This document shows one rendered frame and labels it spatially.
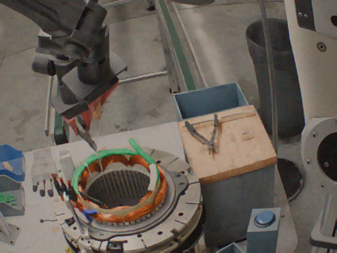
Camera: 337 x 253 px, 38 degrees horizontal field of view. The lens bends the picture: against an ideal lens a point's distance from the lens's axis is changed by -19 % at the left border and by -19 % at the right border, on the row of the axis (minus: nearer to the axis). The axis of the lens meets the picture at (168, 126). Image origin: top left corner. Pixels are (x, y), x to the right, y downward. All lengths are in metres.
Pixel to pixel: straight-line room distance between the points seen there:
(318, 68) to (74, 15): 0.36
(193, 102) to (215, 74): 1.97
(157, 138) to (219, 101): 0.35
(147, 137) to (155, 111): 1.41
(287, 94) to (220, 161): 1.54
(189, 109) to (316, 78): 0.92
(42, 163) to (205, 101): 0.59
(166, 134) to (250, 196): 0.56
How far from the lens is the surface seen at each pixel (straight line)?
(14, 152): 1.87
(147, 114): 3.20
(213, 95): 1.49
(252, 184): 1.29
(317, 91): 0.63
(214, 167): 1.24
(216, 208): 1.31
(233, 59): 3.57
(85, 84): 0.93
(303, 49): 0.58
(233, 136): 1.31
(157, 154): 1.25
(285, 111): 2.82
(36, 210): 1.67
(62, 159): 1.17
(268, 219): 1.14
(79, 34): 0.78
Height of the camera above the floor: 1.90
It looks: 38 degrees down
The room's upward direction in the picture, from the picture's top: 10 degrees counter-clockwise
